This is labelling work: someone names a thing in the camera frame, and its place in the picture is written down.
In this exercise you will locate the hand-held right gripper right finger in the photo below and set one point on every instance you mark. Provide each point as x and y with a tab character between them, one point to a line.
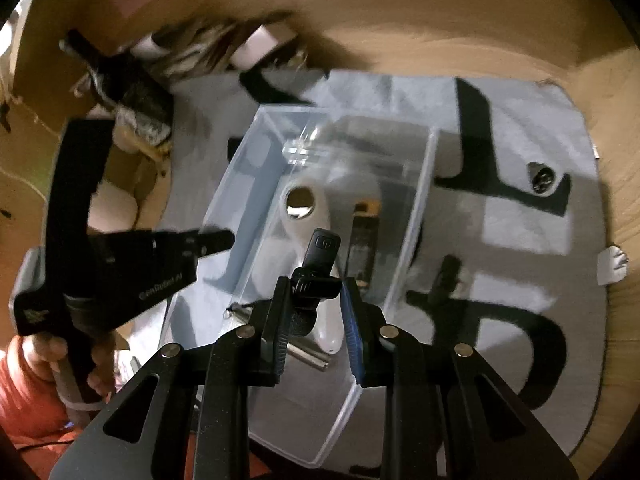
352	340

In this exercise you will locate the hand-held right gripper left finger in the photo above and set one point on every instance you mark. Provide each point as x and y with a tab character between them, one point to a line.
280	355

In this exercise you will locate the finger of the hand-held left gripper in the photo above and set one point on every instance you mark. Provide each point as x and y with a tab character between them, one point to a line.
210	242

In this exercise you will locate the clear plastic storage box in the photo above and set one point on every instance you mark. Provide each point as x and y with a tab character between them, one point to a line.
250	185

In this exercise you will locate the key bunch with black fob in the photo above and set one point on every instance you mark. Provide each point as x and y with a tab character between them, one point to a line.
317	265

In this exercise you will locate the white handheld massager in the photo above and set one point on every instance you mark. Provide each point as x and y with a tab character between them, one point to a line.
300	230

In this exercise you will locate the black and gold lighter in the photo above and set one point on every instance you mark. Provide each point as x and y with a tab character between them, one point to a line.
362	245

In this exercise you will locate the person's left hand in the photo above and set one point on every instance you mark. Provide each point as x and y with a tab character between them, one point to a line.
40	355

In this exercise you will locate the dark wine bottle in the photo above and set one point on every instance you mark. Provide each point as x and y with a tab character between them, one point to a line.
130	95

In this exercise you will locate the pile of crumpled papers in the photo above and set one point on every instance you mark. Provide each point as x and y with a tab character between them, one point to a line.
190	55

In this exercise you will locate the grey mat with black pattern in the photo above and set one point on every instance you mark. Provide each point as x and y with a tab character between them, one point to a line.
525	240

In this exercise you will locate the white folded card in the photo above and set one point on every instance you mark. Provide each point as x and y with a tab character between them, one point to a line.
260	45

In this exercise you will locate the small dark metal knob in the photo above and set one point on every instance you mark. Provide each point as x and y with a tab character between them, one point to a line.
542	177

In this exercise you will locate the small white plastic piece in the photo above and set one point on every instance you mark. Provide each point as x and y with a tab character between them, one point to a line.
612	265

